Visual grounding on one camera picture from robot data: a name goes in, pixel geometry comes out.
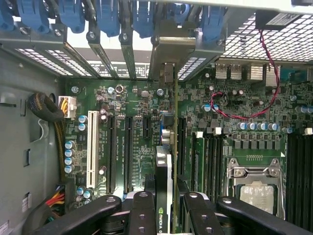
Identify metal CPU socket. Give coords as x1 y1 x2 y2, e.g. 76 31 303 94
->
226 158 287 220

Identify installed green RAM stick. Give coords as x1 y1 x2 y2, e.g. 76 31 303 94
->
192 131 205 197

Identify CPU chip with paste residue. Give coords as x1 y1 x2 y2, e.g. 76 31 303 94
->
240 185 275 216

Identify black PCIe expansion slot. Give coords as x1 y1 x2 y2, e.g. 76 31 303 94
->
107 114 117 194
179 117 187 176

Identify white PCI expansion slot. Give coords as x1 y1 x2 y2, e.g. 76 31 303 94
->
87 110 100 189

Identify short black PCIe slot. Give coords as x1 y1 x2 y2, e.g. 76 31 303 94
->
142 116 152 140

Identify green motherboard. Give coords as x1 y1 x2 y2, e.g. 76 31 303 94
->
64 62 313 235

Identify white power connector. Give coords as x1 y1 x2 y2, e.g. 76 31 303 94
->
58 95 77 119

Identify open black PC case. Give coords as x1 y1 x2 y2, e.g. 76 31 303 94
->
0 0 313 235

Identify metal expansion slot cover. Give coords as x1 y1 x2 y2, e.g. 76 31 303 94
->
119 31 138 80
86 25 117 79

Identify blue card retention clip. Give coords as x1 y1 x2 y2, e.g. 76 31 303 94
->
0 0 16 30
133 0 155 39
201 4 227 43
16 0 51 34
95 0 120 38
58 0 86 34
171 2 191 25

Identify coloured power supply wires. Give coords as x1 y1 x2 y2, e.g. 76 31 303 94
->
45 185 66 221

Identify black braided power cable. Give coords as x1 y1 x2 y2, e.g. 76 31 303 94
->
27 92 67 187

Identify red and black twisted wire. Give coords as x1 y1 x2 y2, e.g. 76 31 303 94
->
209 29 282 120

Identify black intrusion switch box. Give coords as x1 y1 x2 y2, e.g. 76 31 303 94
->
254 12 302 31

